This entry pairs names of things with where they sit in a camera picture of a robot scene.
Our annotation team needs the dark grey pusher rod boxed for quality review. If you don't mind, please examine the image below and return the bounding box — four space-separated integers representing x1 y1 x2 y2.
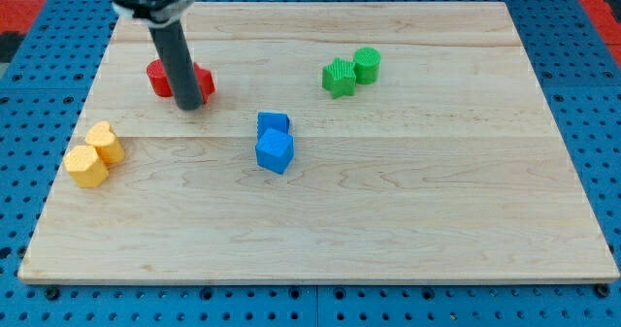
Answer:
149 20 203 111

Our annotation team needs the red circle block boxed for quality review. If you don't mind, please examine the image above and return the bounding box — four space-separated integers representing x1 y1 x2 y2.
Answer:
146 59 173 97

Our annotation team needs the red star block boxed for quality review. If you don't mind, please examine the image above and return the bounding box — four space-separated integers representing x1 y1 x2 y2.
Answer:
193 63 216 105

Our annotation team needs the green star block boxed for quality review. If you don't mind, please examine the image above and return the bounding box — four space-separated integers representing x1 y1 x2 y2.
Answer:
321 57 356 99

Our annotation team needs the green circle block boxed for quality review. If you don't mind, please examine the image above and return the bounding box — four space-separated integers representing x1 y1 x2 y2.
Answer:
353 47 381 84

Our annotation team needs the yellow heart block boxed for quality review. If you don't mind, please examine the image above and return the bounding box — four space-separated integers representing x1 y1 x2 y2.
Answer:
85 121 125 164

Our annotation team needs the blue moon block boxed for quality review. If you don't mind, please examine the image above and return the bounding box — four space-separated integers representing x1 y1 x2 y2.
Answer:
257 112 290 139

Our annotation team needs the blue cube block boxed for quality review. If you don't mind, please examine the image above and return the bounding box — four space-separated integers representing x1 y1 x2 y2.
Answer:
255 128 294 175

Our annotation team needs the yellow hexagon block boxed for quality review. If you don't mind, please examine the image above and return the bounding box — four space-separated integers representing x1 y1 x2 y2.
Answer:
63 146 109 188

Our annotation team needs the wooden board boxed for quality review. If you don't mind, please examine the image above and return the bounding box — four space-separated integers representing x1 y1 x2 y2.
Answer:
18 2 619 285

